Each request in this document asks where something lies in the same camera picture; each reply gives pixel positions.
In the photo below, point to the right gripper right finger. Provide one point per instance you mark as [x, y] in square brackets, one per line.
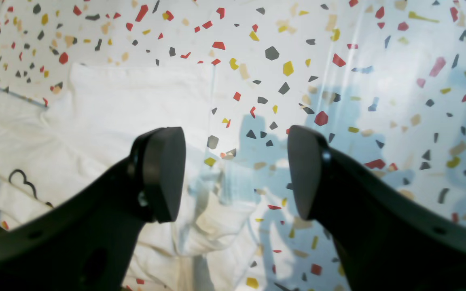
[309, 158]

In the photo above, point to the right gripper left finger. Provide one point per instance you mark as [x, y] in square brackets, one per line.
[157, 165]

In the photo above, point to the white printed T-shirt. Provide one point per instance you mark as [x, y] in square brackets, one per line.
[49, 154]

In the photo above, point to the terrazzo pattern tablecloth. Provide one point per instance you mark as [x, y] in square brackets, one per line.
[383, 80]

